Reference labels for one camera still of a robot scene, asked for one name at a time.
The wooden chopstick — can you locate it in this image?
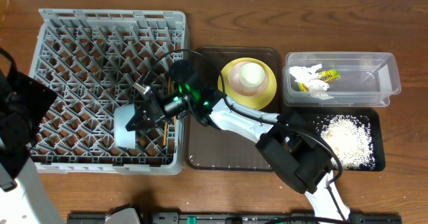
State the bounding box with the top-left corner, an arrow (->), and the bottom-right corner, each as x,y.
163,78 -> 171,147
169,78 -> 177,125

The light blue bowl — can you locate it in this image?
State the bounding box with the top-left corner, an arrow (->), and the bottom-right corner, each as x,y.
114,104 -> 136,149

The pink bowl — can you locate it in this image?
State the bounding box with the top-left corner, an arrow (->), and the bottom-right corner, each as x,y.
228,62 -> 268,96

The cream white cup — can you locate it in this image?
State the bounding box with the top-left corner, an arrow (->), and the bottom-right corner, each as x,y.
239,62 -> 265,89

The yellow plate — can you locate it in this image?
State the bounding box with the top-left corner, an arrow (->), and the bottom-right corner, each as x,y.
221,58 -> 277,110

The white napkin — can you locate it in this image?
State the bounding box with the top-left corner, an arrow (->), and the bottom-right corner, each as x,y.
289,64 -> 332,100

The green snack wrapper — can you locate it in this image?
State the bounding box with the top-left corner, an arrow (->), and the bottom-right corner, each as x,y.
298,69 -> 340,92

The leftover rice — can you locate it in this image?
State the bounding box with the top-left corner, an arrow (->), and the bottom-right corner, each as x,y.
309,114 -> 375,171

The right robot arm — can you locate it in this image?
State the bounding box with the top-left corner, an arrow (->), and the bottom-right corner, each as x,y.
114,60 -> 350,223

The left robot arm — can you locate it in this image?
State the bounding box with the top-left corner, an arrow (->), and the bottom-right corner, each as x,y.
1,49 -> 64,223

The grey plastic dishwasher rack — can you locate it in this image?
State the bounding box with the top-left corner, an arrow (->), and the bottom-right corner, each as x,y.
29,9 -> 189,175

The clear plastic bin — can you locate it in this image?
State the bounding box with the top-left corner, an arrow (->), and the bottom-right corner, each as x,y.
283,51 -> 401,107

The black tray bin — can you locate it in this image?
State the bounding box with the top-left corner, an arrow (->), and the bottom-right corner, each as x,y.
294,108 -> 386,171

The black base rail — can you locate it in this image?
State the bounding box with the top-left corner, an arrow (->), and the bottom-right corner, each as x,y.
66,204 -> 403,224

